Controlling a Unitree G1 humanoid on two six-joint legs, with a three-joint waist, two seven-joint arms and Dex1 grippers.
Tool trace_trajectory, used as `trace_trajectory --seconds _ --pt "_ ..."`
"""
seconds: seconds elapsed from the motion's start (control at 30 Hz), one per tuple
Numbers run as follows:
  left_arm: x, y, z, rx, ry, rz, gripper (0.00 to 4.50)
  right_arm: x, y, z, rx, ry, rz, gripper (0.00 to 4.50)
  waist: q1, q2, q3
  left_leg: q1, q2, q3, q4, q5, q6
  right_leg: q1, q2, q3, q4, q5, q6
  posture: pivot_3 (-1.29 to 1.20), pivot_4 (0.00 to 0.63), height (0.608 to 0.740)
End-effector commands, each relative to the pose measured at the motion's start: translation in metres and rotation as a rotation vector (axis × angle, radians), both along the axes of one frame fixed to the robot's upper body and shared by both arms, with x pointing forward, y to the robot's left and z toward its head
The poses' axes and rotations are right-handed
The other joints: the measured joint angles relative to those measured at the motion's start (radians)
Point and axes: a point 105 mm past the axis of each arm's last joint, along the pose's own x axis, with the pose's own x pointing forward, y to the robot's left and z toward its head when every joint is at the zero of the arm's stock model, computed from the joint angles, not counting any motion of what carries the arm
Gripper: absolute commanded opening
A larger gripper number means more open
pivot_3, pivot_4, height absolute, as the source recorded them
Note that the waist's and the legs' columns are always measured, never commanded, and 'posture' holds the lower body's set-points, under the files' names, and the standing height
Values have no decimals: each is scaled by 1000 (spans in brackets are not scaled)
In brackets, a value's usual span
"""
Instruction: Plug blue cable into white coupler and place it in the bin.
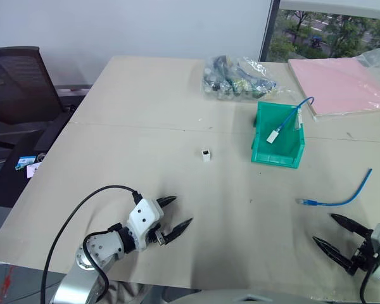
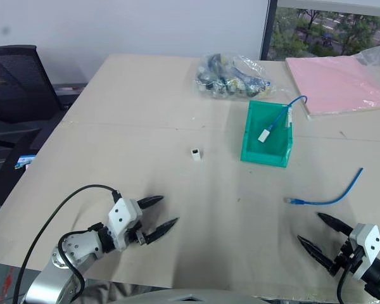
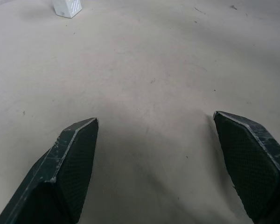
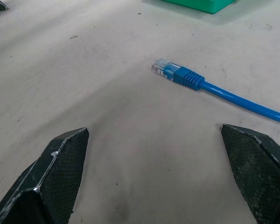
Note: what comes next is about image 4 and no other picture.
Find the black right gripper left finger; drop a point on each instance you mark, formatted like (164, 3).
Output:
(58, 172)

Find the green plastic box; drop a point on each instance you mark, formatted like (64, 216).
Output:
(200, 4)

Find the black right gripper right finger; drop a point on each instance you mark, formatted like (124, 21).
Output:
(254, 172)

